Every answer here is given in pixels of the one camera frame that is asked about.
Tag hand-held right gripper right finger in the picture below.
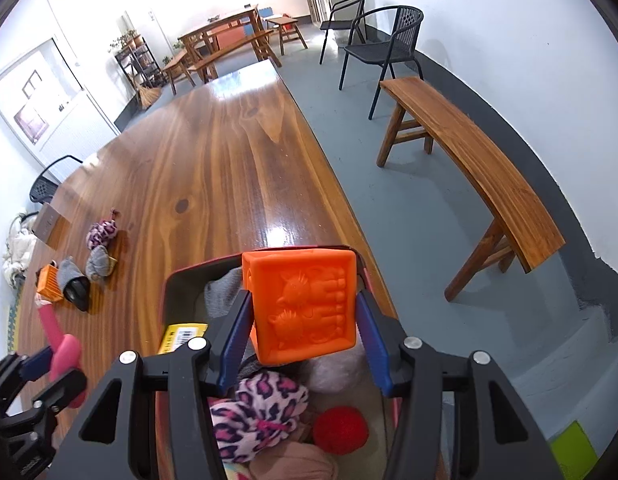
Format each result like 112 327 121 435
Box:
356 290 564 480

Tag green cardboard box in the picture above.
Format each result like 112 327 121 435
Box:
549 420 600 478

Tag orange panel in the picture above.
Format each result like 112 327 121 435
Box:
216 25 250 51

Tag black mesh chair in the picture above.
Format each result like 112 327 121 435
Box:
29 154 86 206

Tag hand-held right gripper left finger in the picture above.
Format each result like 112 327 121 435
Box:
49 289 254 480

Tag long wooden bench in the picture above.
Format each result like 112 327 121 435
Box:
376 76 566 303

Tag braided colourful mat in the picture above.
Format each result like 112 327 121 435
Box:
4 285 22 361

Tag black metal chair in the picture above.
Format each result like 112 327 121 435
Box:
339 5 424 121
319 0 368 66

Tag wooden dining table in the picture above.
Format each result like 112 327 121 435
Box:
178 4 270 68

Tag white framed window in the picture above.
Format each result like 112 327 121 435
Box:
0 35 84 148

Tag yellow packet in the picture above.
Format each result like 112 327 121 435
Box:
158 322 210 357

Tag black plant rack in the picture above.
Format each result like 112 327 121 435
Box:
109 30 164 91

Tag pink knit cloth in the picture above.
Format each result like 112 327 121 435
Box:
249 440 340 480

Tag orange embossed toy cube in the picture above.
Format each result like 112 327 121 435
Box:
241 247 360 366

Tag short wooden bench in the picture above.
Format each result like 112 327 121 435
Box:
161 50 196 96

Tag grey sock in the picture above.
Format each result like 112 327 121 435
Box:
85 245 116 281

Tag small wooden stool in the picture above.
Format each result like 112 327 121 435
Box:
265 16 308 56

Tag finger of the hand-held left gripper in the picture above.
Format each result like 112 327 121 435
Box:
0 349 54 401
31 369 88 416

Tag red ball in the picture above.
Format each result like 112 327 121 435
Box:
313 406 370 456

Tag leopard print sock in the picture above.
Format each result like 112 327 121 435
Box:
210 370 310 463
86 208 120 250

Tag white jacket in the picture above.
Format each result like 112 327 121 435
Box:
1 212 38 290

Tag brown cardboard box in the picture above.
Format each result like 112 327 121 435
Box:
33 202 72 251

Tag red metal tin container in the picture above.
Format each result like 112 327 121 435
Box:
156 245 454 480

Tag straw broom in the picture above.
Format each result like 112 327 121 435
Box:
136 72 164 111

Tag pale orange toy block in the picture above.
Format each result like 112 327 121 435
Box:
35 261 64 303

